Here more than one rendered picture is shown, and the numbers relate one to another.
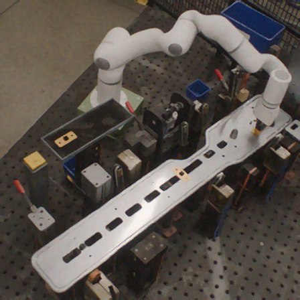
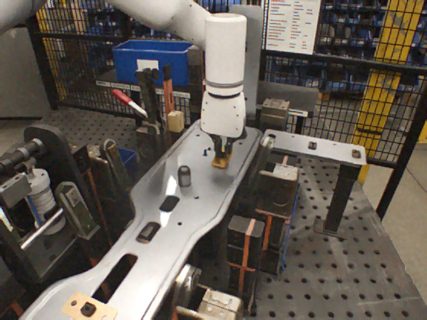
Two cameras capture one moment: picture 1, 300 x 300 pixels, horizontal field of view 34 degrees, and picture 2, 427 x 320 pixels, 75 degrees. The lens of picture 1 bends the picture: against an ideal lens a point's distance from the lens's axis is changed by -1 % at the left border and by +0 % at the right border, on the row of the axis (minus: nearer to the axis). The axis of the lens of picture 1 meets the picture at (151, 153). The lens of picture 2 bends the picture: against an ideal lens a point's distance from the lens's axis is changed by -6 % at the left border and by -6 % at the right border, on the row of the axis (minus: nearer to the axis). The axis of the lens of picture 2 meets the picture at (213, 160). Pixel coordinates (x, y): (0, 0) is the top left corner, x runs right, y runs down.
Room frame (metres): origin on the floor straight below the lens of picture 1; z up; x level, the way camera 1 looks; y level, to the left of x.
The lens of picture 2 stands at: (0.99, -0.25, 1.44)
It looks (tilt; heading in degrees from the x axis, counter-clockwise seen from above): 34 degrees down; 342
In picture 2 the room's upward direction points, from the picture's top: straight up
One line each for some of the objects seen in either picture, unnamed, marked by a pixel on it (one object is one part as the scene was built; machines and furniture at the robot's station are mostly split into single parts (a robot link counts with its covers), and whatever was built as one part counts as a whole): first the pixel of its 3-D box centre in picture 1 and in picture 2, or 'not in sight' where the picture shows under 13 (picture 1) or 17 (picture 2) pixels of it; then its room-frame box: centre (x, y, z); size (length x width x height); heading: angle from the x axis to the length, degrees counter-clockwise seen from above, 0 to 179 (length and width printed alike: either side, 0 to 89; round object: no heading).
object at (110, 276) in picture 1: (104, 250); not in sight; (0.94, 0.12, 0.84); 0.17 x 0.06 x 0.29; 51
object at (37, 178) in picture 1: (39, 194); not in sight; (1.10, 0.43, 0.92); 0.08 x 0.08 x 0.44; 51
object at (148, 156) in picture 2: (219, 120); (156, 177); (1.73, -0.31, 0.88); 0.07 x 0.06 x 0.35; 51
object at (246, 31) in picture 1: (250, 29); (156, 61); (2.21, -0.40, 1.10); 0.30 x 0.17 x 0.13; 58
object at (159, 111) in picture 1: (163, 141); (50, 246); (1.47, -0.04, 0.94); 0.18 x 0.13 x 0.49; 141
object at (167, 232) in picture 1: (163, 204); not in sight; (1.20, -0.09, 0.84); 0.17 x 0.06 x 0.29; 51
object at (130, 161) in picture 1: (126, 185); not in sight; (1.24, 0.08, 0.89); 0.13 x 0.11 x 0.38; 51
